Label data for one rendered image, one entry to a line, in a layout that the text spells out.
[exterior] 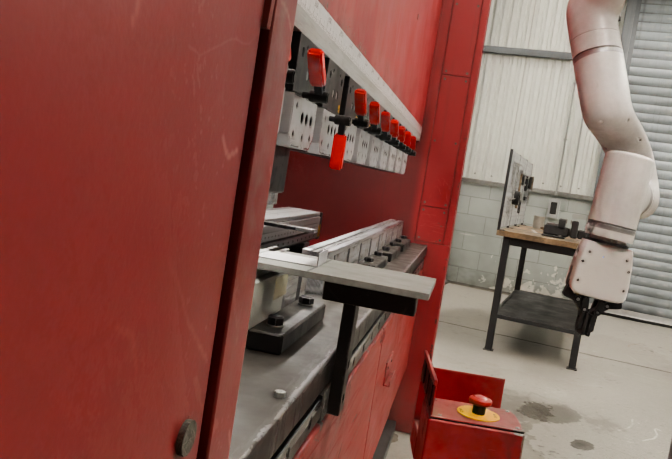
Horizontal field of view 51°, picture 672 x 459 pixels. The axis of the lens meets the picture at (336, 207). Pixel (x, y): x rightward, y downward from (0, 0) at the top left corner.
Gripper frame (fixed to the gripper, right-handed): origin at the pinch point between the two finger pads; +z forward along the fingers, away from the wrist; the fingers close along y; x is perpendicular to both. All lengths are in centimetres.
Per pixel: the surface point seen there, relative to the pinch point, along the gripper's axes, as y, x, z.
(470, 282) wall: 108, 726, 80
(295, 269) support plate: -52, -27, -1
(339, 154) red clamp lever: -51, -3, -19
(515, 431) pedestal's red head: -11.5, -14.8, 18.0
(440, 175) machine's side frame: -12, 194, -24
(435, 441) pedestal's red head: -23.6, -15.1, 22.8
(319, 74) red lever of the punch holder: -55, -28, -29
